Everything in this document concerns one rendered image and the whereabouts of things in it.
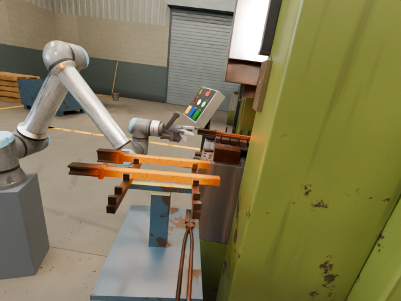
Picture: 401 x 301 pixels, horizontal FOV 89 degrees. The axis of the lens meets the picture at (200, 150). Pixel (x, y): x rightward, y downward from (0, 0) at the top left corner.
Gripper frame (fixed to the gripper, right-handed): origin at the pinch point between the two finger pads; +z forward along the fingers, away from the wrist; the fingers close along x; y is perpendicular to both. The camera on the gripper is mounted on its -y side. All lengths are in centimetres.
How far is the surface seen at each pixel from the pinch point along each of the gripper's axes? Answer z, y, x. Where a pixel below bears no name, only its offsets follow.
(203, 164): 6.7, 2.4, 38.6
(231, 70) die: 13.2, -32.1, 7.6
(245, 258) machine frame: 27, 33, 49
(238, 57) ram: 15.0, -37.6, 12.6
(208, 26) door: -62, -213, -795
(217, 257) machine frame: 21, 63, 22
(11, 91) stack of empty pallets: -554, 74, -428
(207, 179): 9, 2, 50
